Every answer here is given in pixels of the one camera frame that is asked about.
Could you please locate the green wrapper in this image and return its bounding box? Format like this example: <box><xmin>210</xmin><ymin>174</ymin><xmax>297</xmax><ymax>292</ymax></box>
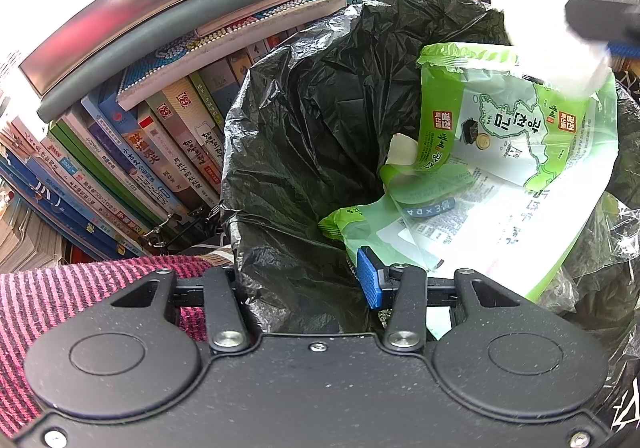
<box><xmin>319</xmin><ymin>163</ymin><xmax>476</xmax><ymax>275</ymax></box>

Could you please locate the black trash bag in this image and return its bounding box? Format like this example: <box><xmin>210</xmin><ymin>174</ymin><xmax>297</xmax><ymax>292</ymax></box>
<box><xmin>220</xmin><ymin>0</ymin><xmax>640</xmax><ymax>409</ymax></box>

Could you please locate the row of leaning books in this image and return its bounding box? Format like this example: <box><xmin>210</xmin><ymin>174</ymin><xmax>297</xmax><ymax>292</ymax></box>
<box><xmin>0</xmin><ymin>35</ymin><xmax>261</xmax><ymax>261</ymax></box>

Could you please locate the clear plastic wrapper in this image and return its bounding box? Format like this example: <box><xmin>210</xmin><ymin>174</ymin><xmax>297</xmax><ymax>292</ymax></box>
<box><xmin>537</xmin><ymin>193</ymin><xmax>640</xmax><ymax>315</ymax></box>

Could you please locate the silver flat box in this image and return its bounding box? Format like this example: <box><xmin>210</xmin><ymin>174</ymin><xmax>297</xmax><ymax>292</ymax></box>
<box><xmin>19</xmin><ymin>0</ymin><xmax>197</xmax><ymax>96</ymax></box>

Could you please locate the white paper scrap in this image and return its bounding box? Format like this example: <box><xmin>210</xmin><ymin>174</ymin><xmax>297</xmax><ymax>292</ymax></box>
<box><xmin>387</xmin><ymin>133</ymin><xmax>419</xmax><ymax>167</ymax></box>

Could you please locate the miniature black bicycle model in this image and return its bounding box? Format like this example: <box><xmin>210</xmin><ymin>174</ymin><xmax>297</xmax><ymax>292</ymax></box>
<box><xmin>142</xmin><ymin>205</ymin><xmax>223</xmax><ymax>254</ymax></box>

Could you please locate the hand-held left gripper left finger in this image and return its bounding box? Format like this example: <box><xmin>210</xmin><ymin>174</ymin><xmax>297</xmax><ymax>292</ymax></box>
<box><xmin>110</xmin><ymin>264</ymin><xmax>251</xmax><ymax>355</ymax></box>

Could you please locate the stack of magazines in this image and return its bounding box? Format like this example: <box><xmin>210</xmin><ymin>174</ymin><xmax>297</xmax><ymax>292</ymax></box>
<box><xmin>0</xmin><ymin>198</ymin><xmax>63</xmax><ymax>275</ymax></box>

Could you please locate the green snack packet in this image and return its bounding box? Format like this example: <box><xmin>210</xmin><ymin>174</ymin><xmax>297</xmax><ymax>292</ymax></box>
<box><xmin>417</xmin><ymin>42</ymin><xmax>621</xmax><ymax>301</ymax></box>

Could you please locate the pink striped cloth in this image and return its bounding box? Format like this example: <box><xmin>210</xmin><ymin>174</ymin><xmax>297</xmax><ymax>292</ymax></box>
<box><xmin>0</xmin><ymin>255</ymin><xmax>236</xmax><ymax>429</ymax></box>

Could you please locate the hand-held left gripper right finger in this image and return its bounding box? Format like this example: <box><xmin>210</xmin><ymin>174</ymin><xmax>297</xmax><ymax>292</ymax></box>
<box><xmin>356</xmin><ymin>245</ymin><xmax>533</xmax><ymax>355</ymax></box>

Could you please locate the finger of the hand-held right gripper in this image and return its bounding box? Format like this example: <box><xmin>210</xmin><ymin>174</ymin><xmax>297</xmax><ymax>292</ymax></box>
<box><xmin>564</xmin><ymin>0</ymin><xmax>640</xmax><ymax>61</ymax></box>

